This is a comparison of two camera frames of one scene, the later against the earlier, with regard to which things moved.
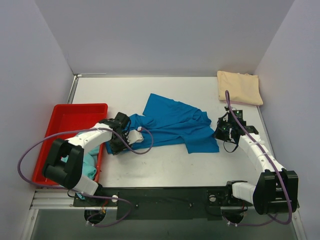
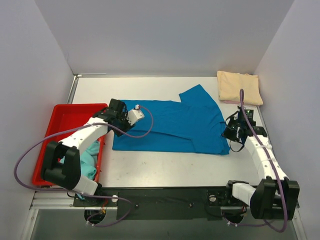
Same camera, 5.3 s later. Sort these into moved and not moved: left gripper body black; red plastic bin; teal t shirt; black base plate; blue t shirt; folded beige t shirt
Moved: blue t shirt; left gripper body black
Not moved: folded beige t shirt; black base plate; red plastic bin; teal t shirt
